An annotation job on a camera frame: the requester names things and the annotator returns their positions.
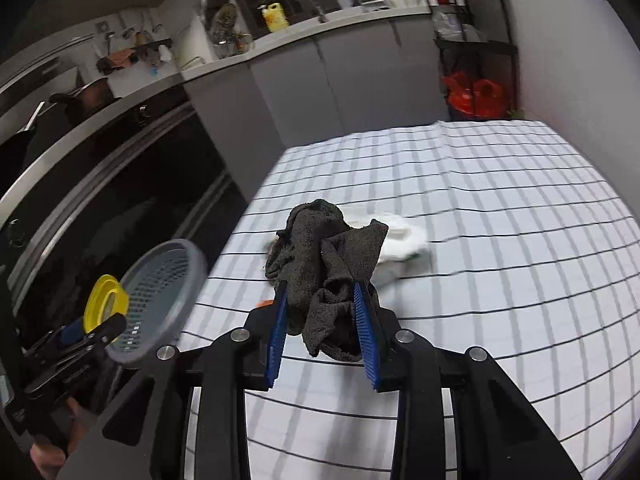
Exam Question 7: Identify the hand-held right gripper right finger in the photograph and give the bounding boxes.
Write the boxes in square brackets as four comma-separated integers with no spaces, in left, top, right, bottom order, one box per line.
[351,280,583,480]

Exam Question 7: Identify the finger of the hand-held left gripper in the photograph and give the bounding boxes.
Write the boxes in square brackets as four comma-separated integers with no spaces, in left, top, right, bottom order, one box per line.
[25,316,88,361]
[22,312,128,397]

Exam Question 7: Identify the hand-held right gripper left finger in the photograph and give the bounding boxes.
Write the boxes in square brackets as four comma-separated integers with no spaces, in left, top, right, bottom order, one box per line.
[57,280,291,480]

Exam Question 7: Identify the grey perforated plastic basket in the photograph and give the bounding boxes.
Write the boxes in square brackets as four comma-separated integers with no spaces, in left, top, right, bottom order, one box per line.
[105,239,208,366]

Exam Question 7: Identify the dark grey cloth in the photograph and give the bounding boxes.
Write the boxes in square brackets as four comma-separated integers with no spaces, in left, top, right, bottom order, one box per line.
[264,199,390,363]

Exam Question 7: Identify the person's left hand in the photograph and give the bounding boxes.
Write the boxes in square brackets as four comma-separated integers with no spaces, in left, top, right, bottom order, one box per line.
[29,397,98,480]

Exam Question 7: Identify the white crumpled tissue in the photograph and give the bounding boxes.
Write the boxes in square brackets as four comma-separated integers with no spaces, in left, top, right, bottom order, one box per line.
[345,212,433,276]

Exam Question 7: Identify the black built-in oven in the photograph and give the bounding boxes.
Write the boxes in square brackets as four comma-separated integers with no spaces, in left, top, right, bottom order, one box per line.
[0,80,251,361]

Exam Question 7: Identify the black frying pan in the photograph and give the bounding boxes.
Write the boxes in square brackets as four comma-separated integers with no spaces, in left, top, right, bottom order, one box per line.
[0,101,48,166]

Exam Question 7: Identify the copper cooking pot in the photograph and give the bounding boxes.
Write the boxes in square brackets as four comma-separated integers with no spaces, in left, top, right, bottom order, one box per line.
[47,77,123,123]

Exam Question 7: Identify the grey kitchen cabinet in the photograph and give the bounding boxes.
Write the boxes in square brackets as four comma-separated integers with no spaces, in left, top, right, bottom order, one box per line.
[182,7,451,201]

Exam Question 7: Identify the red plastic bags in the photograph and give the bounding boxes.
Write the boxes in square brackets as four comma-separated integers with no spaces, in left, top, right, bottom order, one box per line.
[442,71,505,118]

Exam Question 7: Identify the black metal shelf rack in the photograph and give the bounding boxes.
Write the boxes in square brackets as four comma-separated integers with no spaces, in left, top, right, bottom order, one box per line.
[417,0,521,121]

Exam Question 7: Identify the yellow detergent bottle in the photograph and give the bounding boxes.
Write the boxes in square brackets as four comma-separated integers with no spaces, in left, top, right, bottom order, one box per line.
[257,2,291,33]

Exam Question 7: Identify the metal strainer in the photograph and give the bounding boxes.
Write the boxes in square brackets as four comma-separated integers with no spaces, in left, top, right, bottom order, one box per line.
[201,0,240,45]

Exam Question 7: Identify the chrome kitchen faucet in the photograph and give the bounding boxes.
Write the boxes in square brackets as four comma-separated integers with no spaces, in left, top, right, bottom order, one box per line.
[295,0,331,23]

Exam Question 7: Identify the wall utensil rail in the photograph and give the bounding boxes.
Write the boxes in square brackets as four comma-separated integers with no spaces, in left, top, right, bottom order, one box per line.
[95,20,173,76]

